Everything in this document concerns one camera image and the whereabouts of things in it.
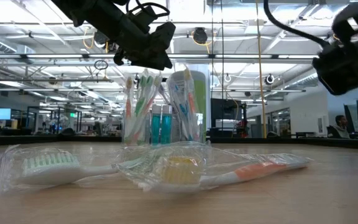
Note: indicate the black metal cage frame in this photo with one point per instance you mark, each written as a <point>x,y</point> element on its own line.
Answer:
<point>57,118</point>

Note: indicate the person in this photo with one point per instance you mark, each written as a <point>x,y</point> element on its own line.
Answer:
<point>340,127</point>

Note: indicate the blue lit monitor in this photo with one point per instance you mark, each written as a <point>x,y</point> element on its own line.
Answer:
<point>0,113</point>

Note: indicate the black equipment rack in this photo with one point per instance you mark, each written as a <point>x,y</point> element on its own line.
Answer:
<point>225,112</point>

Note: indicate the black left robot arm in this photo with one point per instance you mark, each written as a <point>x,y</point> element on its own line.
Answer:
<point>98,15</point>

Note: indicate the blue toothpaste tube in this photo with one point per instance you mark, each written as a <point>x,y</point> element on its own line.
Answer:
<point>167,127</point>

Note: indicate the blue toothbrush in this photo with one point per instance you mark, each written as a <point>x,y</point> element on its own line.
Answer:
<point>190,135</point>
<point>183,110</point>

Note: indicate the clear acrylic organizer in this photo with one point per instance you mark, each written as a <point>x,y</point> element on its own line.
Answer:
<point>175,139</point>

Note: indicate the green toothbrush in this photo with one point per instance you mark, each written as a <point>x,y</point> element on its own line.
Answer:
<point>140,105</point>
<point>142,81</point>
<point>48,174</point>
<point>149,81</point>

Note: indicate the black aluminium table frame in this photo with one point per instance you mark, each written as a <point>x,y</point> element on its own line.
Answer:
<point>73,140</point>

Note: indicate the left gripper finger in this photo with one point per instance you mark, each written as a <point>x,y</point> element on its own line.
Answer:
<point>154,63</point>

